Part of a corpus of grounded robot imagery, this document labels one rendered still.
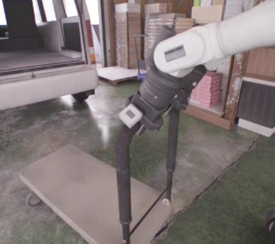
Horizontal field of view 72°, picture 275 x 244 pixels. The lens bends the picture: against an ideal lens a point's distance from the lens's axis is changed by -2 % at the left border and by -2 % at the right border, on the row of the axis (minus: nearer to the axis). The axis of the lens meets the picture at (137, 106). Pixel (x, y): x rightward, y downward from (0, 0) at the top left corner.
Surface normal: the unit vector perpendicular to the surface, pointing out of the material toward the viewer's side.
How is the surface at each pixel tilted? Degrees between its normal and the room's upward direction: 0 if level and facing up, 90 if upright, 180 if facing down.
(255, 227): 0
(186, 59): 88
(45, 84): 86
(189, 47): 88
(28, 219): 0
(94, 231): 0
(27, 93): 89
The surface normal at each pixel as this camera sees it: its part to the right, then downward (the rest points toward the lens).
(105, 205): 0.00, -0.92
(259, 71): -0.75, 0.25
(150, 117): -0.60, 0.31
